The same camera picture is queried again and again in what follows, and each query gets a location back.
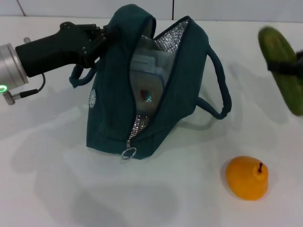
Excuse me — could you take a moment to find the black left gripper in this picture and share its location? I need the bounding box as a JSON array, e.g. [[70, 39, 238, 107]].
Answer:
[[15, 21, 119, 78]]

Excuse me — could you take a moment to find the green cucumber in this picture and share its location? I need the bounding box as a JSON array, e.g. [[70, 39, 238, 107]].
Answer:
[[258, 27, 303, 117]]

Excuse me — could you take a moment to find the clear blue-rimmed plastic food container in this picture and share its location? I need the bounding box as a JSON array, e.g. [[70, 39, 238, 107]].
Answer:
[[131, 35, 176, 114]]

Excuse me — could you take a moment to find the dark teal insulated lunch bag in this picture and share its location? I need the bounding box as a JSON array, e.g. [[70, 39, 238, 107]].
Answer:
[[69, 4, 232, 160]]

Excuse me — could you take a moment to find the orange-yellow pear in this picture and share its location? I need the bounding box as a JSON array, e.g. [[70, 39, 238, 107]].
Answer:
[[225, 155, 269, 201]]

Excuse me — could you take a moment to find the metal zipper pull ring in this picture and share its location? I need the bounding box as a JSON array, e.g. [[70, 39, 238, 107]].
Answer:
[[120, 146, 138, 163]]

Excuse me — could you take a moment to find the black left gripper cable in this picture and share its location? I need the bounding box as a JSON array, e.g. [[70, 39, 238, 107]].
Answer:
[[11, 72, 47, 100]]

